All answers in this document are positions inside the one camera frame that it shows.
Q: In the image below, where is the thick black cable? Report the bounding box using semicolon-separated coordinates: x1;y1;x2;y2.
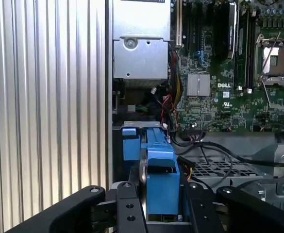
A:
169;134;284;169

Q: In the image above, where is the hard disk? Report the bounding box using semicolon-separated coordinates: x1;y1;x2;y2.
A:
138;127;184;223

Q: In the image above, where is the CPU socket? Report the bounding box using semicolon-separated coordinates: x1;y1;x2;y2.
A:
254;33;284;81

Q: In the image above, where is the thin metal locking lever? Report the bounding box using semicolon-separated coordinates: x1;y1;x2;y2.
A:
258;31;283;81

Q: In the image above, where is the white expansion slot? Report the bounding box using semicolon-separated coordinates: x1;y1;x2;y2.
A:
175;0;183;49

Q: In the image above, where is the silver power supply unit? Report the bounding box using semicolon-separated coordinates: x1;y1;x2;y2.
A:
112;0;172;88

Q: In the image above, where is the black RAM slot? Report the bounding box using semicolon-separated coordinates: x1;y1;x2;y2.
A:
244;14;251;92
250;14;257;93

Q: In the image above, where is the green Dell motherboard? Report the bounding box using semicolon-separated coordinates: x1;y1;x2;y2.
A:
169;0;284;133

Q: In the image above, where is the black yellow wire bundle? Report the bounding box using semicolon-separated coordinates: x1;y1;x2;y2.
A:
168;50;183;110

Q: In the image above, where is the empty blue disk carrier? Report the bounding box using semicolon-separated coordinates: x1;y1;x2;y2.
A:
121;128;142;161

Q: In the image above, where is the metal socket cover frame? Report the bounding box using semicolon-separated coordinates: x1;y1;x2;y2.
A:
260;76;284;112

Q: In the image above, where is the yellow red power wire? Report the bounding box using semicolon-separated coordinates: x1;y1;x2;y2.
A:
177;156;196;183

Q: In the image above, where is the black expansion slot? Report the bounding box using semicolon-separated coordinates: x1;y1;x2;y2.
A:
184;2;193;51

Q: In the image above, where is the open grey PC case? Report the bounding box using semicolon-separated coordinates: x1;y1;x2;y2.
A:
104;0;284;212

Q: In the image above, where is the silver chipset heatsink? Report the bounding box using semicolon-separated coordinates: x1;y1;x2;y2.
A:
187;73;211;97

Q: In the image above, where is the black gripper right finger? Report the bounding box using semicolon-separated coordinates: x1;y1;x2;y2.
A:
184;182;284;233

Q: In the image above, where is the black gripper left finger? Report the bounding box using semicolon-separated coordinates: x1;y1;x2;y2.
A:
4;181;149;233

